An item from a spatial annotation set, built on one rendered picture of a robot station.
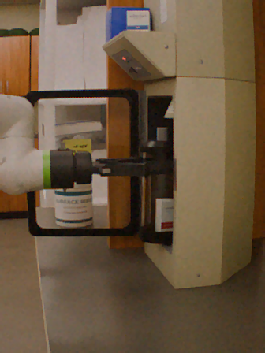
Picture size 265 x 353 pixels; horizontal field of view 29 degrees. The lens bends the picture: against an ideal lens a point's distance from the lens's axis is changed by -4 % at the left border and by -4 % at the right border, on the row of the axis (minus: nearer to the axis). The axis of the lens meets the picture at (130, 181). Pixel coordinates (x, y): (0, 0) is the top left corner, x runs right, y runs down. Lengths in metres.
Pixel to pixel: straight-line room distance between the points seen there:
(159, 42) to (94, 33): 1.30
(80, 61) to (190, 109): 1.39
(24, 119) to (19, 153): 0.08
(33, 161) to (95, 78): 1.24
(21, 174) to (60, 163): 0.09
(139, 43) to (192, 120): 0.20
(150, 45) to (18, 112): 0.34
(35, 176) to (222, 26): 0.54
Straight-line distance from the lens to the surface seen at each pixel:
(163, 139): 1.27
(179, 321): 1.04
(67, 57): 2.51
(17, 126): 1.23
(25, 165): 1.21
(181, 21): 1.16
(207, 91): 1.16
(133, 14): 1.23
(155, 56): 1.13
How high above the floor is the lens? 1.36
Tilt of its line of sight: 9 degrees down
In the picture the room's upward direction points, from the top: straight up
